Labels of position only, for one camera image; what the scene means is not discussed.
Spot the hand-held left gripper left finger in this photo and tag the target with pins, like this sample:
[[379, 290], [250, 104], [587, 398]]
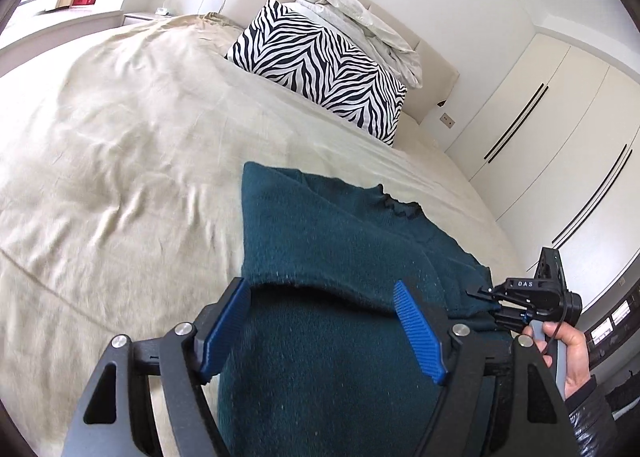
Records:
[[227, 332]]

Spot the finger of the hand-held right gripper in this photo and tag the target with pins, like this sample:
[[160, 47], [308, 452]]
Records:
[[507, 321], [482, 292]]

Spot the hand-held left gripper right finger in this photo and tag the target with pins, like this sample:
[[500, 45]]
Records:
[[417, 332]]

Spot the dark green towel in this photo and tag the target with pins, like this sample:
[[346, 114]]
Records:
[[325, 262]]

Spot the person's right forearm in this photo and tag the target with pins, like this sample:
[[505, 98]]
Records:
[[595, 417]]

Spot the person's right hand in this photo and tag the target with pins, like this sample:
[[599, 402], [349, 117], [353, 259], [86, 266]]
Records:
[[577, 352]]

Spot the dark shelf unit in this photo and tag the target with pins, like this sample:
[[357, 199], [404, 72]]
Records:
[[617, 332]]

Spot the white wardrobe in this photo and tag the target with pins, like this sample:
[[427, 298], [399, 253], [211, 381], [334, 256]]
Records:
[[565, 137]]

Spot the beige bed sheet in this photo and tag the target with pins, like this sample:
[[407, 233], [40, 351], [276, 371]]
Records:
[[125, 162]]

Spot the zebra print pillow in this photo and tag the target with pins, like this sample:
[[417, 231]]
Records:
[[315, 62]]

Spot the folded white duvet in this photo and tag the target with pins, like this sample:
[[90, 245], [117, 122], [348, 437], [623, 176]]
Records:
[[360, 22]]

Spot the white nightstand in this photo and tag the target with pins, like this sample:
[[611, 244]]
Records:
[[142, 18]]

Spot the brass wall socket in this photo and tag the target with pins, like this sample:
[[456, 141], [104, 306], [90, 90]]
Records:
[[447, 119]]

